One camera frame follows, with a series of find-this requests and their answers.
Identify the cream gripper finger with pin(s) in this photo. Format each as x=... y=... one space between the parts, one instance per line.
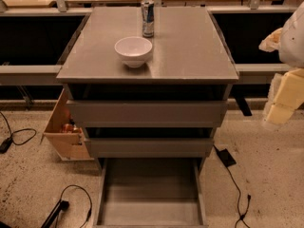
x=271 y=42
x=286 y=95

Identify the redbull can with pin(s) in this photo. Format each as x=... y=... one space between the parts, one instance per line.
x=147 y=7

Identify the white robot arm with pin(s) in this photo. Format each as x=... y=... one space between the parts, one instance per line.
x=291 y=46

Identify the grey drawer cabinet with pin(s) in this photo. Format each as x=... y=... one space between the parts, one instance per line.
x=161 y=97

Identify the grey open bottom drawer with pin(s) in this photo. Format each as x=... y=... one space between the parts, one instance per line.
x=150 y=193

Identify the grey middle drawer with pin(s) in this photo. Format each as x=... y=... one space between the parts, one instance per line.
x=149 y=148

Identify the grey top drawer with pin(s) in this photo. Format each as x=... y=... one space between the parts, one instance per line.
x=147 y=114

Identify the black power adapter right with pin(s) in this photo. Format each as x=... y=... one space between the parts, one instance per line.
x=226 y=158

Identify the white bowl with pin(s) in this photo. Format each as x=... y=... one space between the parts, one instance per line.
x=134 y=51

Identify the copper object in box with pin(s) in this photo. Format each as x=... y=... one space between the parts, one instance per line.
x=70 y=128

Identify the wooden box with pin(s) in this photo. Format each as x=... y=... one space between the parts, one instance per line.
x=69 y=146

